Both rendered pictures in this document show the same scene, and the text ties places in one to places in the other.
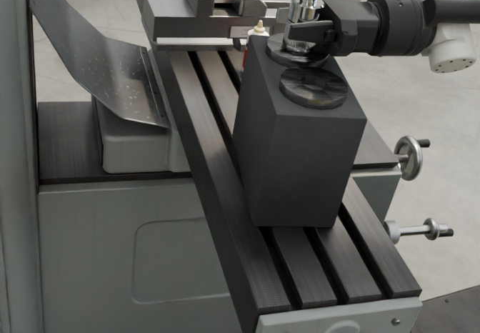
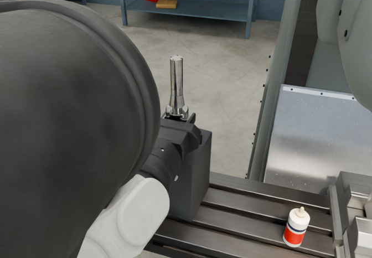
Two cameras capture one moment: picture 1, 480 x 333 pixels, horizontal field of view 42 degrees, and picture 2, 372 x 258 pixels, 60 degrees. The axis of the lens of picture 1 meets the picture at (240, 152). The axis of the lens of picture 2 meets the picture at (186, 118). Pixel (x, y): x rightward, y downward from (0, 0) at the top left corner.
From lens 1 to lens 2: 1.26 m
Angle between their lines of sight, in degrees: 93
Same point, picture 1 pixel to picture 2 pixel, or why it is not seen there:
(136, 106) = (282, 182)
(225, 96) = (255, 204)
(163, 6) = (363, 182)
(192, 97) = (258, 185)
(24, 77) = (272, 114)
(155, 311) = not seen: outside the picture
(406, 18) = not seen: hidden behind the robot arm
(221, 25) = (345, 220)
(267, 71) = not seen: hidden behind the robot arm
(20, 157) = (260, 145)
